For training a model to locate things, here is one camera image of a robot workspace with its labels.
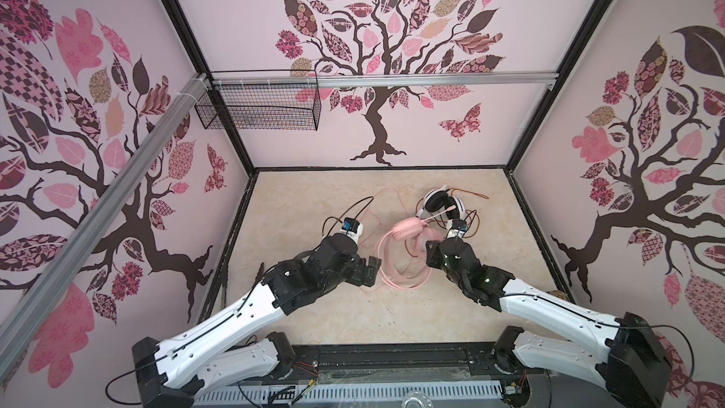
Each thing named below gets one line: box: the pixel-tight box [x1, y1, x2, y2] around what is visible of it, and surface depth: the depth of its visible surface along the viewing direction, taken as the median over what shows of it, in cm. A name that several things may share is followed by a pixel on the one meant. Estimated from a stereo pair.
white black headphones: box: [415, 185, 468, 221], surface depth 102 cm
